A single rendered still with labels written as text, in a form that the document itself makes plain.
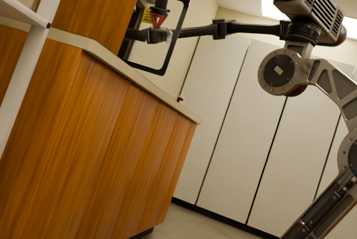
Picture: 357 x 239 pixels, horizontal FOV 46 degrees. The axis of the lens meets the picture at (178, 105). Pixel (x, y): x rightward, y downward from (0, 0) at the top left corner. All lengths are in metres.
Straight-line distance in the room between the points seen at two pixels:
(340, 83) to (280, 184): 3.39
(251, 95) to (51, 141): 3.90
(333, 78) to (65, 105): 0.97
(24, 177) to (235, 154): 3.82
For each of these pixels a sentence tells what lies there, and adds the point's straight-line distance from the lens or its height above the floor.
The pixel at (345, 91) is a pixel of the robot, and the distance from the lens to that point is 1.63.
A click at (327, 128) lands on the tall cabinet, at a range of 5.02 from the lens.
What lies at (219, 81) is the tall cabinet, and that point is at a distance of 5.11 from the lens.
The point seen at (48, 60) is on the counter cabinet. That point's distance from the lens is 1.38.
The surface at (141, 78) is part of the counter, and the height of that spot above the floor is 0.92.
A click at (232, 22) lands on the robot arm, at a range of 2.35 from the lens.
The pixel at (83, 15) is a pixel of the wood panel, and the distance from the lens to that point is 2.10.
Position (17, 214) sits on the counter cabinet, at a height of 0.36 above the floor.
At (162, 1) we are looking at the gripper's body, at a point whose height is 1.30.
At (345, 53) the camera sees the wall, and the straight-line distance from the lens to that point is 5.68.
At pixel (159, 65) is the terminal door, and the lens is 1.99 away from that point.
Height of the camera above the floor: 0.73
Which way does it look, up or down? 5 degrees up
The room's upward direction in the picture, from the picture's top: 19 degrees clockwise
